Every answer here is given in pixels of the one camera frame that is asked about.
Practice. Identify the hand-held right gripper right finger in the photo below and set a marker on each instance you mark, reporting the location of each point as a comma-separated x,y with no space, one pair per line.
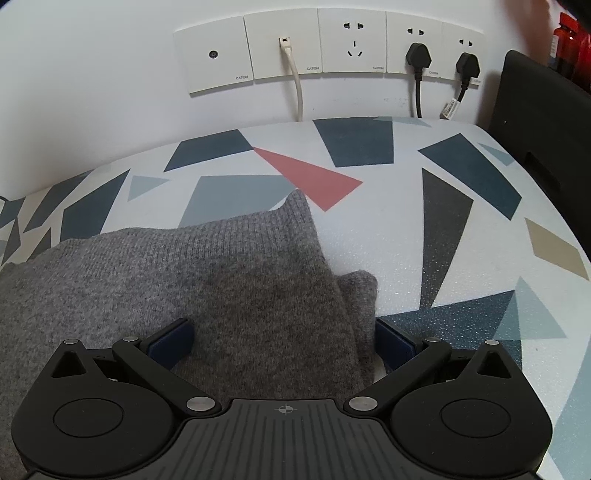
392,345

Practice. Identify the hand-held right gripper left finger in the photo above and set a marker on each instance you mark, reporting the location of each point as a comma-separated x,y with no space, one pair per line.
173,345

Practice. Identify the grey knit sweater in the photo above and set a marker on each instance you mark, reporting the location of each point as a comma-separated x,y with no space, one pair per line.
231,277

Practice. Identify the geometric patterned table mat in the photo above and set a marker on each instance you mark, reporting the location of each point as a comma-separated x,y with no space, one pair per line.
392,221

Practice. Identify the black box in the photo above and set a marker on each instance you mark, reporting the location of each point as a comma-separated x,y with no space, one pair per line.
540,115

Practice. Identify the red bottle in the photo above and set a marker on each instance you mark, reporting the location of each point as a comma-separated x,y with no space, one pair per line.
565,41

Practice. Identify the white coaxial wall socket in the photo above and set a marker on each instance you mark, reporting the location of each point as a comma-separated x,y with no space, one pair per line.
212,69

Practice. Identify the white network wall socket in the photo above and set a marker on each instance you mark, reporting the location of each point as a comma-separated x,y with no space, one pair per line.
263,50

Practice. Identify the white power wall socket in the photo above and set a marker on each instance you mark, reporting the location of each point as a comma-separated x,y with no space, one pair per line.
464,34
397,27
353,27

